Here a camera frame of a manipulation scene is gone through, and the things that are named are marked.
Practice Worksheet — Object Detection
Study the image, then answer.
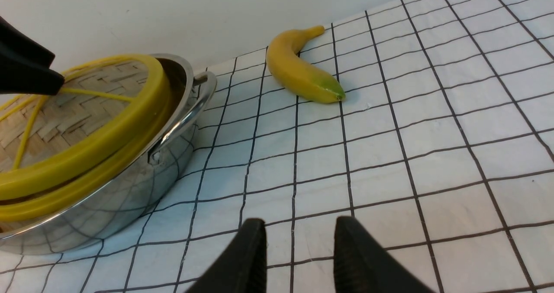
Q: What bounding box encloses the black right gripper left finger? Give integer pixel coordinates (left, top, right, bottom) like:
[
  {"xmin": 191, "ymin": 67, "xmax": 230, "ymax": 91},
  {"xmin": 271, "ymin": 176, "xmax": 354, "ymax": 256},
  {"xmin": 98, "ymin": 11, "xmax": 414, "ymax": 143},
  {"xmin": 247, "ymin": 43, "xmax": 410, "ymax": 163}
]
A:
[{"xmin": 187, "ymin": 218, "xmax": 267, "ymax": 293}]

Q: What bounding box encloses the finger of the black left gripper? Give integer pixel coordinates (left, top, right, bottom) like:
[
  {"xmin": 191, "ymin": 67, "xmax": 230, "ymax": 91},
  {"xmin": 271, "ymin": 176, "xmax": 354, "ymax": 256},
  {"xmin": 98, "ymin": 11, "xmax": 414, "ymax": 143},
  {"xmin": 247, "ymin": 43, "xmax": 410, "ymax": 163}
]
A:
[{"xmin": 0, "ymin": 18, "xmax": 65, "ymax": 96}]

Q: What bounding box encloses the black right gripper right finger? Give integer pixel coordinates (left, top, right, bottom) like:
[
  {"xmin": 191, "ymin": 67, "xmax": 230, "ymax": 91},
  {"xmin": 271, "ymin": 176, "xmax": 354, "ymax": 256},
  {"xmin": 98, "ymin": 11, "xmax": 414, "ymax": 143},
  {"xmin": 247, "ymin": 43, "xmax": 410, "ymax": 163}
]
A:
[{"xmin": 334, "ymin": 216, "xmax": 433, "ymax": 293}]

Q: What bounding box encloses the woven bamboo steamer lid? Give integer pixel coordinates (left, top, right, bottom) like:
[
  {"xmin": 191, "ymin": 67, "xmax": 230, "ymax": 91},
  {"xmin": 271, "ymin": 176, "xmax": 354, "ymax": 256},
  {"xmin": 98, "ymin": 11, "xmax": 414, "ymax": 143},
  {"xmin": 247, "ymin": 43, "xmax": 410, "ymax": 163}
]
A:
[{"xmin": 1, "ymin": 54, "xmax": 172, "ymax": 200}]

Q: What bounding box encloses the stainless steel pot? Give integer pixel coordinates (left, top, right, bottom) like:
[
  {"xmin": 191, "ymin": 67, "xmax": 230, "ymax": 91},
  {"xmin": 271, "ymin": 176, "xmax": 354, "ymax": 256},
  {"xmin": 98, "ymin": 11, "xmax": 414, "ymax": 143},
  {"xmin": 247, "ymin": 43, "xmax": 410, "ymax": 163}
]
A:
[{"xmin": 1, "ymin": 54, "xmax": 218, "ymax": 255}]

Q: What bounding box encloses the white black grid tablecloth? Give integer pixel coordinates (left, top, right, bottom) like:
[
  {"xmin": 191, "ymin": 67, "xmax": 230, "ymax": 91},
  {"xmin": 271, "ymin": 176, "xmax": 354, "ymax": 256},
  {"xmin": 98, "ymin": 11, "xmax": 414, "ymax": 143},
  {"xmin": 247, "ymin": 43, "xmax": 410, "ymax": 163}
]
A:
[{"xmin": 1, "ymin": 0, "xmax": 554, "ymax": 293}]

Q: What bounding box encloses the yellow banana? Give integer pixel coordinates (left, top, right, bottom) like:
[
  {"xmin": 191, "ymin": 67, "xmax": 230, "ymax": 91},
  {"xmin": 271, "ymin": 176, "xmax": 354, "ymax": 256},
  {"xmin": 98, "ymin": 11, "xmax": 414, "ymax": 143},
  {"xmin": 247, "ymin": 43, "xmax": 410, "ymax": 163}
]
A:
[{"xmin": 266, "ymin": 26, "xmax": 345, "ymax": 104}]

